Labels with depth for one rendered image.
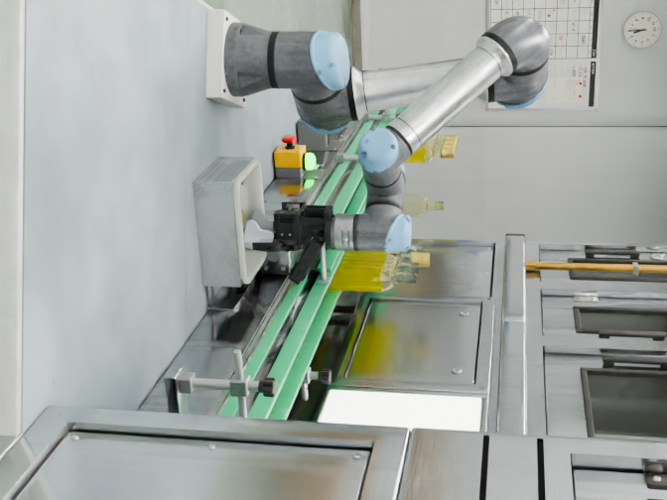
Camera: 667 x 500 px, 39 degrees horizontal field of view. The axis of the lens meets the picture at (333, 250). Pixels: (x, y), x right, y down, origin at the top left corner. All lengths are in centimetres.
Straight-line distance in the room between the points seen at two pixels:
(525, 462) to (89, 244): 70
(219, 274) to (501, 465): 92
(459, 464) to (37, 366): 56
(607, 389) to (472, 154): 615
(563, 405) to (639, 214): 640
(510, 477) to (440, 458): 9
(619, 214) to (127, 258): 703
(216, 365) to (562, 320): 98
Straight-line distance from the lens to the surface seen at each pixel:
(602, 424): 198
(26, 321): 127
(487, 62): 188
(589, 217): 833
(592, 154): 816
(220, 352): 176
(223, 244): 186
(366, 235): 185
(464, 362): 208
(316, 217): 188
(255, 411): 160
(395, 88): 202
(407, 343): 216
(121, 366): 155
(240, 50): 192
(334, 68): 190
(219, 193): 183
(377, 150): 176
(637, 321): 241
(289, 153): 240
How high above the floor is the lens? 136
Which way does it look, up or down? 11 degrees down
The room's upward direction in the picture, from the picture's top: 91 degrees clockwise
